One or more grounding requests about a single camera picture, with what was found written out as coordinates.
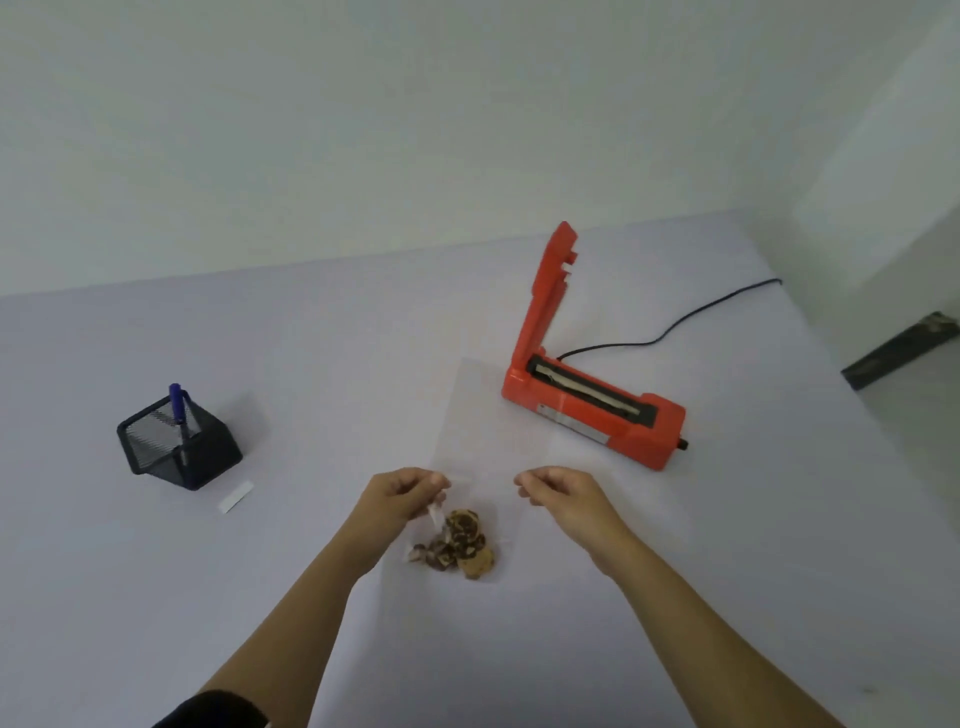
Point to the person's left hand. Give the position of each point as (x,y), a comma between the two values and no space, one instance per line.
(394,502)

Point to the person's right hand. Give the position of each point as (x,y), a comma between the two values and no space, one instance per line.
(577,506)

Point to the person's right fingers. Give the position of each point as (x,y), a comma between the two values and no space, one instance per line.
(541,484)

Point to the person's left fingers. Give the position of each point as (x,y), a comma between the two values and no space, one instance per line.
(424,486)

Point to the clear plastic bag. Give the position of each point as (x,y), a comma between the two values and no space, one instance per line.
(487,420)

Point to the person's left forearm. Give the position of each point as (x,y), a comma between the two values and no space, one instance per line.
(300,622)

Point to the person's right forearm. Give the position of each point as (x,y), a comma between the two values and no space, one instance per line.
(705,645)

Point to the brown dried food pieces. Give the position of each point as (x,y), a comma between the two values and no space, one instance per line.
(461,544)

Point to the red heat sealer machine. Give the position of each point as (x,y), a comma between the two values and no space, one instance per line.
(600,420)

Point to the white paper label strip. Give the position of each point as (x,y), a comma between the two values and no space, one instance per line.
(236,497)

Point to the black mesh pen holder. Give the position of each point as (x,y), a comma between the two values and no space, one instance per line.
(187,457)

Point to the blue pen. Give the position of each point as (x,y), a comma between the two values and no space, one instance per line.
(178,405)

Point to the black sleeve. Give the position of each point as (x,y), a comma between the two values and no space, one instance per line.
(214,712)

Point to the dark skirting strip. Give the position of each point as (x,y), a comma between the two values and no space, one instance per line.
(900,349)

